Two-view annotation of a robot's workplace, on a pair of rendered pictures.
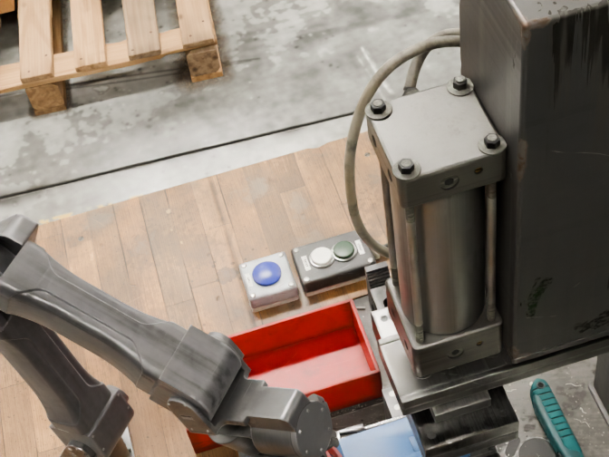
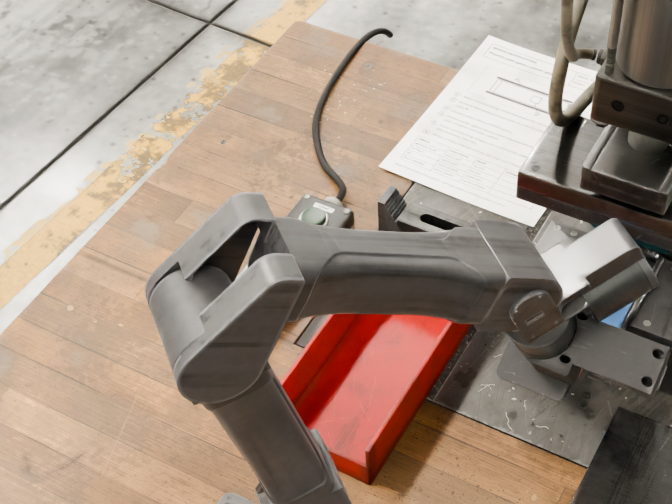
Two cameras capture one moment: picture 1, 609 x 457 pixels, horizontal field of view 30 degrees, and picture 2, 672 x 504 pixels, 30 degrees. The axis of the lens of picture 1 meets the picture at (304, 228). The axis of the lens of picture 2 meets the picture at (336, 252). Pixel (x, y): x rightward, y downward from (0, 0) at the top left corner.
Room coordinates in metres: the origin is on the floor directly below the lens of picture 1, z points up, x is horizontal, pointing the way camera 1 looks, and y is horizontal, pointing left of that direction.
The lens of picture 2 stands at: (0.31, 0.72, 1.97)
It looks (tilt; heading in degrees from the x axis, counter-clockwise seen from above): 47 degrees down; 310
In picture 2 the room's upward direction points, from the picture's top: 4 degrees counter-clockwise
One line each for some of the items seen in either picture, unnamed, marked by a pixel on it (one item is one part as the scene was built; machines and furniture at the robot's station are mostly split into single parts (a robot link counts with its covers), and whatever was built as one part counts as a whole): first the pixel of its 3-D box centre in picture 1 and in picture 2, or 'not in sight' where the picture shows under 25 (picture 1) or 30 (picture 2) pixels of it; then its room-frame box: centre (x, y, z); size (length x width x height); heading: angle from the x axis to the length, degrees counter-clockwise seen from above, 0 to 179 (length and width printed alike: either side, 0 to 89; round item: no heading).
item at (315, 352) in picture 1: (275, 374); (377, 356); (0.80, 0.07, 0.93); 0.25 x 0.12 x 0.06; 97
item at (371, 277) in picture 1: (384, 303); (409, 230); (0.87, -0.09, 0.95); 0.06 x 0.03 x 0.09; 7
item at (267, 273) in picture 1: (267, 276); not in sight; (0.96, 0.06, 0.93); 0.04 x 0.04 x 0.02
